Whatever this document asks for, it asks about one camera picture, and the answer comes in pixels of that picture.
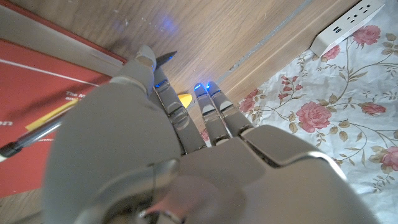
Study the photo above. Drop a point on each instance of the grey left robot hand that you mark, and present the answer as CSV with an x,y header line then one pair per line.
x,y
186,180

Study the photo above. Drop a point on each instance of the black mechanical pencil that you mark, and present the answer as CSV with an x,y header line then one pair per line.
x,y
31,138

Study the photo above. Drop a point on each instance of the yellow toy banana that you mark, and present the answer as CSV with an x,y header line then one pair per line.
x,y
186,100

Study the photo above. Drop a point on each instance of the floral backdrop cloth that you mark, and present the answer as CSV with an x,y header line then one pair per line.
x,y
342,109

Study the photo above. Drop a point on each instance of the red hardcover book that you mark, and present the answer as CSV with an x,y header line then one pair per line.
x,y
31,90

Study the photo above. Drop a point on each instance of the white power strip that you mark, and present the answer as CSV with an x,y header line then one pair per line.
x,y
345,25

